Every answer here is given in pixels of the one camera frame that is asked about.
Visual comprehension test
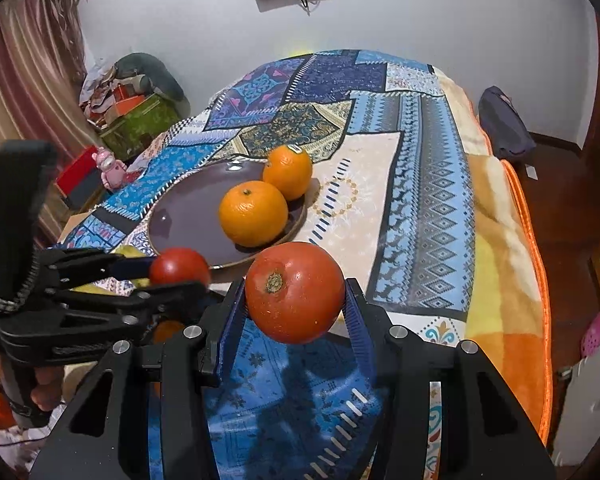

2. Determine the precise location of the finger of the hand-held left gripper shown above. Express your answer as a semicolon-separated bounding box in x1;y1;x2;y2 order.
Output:
10;280;213;361
32;247;156;292

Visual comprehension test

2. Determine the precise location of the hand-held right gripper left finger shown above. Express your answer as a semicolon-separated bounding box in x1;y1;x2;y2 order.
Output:
30;277;248;480

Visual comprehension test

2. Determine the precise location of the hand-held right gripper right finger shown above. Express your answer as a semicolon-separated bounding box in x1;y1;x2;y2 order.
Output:
342;277;556;480

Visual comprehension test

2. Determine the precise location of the yellow sugar cane piece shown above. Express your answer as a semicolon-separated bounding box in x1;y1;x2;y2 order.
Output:
70;277;153;297
111;244;148;260

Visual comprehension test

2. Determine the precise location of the small orange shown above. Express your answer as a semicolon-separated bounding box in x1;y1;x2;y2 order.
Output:
152;320;187;346

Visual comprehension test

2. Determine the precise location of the small red tomato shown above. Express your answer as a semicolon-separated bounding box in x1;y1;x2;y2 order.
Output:
148;247;212;288

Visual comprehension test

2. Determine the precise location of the large red tomato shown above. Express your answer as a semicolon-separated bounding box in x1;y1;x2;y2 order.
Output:
244;241;346;345

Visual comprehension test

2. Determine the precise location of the dark brown plate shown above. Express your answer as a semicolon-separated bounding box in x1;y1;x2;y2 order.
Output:
147;158;308;268

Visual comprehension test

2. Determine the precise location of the person's left hand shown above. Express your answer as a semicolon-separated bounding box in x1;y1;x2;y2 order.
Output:
30;362;66;413

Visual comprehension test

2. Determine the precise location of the red box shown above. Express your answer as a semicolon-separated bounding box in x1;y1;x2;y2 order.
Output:
55;146;103;196

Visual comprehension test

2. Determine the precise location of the pink toy figure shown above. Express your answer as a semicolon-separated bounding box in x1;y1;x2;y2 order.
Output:
95;147;128;191

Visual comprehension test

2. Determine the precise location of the green box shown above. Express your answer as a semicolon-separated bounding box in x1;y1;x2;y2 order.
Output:
99;94;181;161

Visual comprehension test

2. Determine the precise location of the striped curtain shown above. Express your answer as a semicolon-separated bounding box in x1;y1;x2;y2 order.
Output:
0;0;101;251

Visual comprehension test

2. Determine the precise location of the orange and yellow blanket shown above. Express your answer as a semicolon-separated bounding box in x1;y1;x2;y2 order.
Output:
430;65;553;448

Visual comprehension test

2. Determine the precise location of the patchwork printed blanket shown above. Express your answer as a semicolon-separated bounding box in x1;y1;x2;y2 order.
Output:
55;49;481;480

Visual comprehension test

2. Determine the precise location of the grey cushion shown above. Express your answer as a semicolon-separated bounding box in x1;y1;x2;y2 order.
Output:
112;52;186;103

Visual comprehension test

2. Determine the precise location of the pink slipper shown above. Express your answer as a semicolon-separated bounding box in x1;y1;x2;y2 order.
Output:
580;311;600;358

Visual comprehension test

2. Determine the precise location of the dark purple bag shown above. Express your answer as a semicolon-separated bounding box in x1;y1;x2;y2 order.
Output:
477;86;537;161

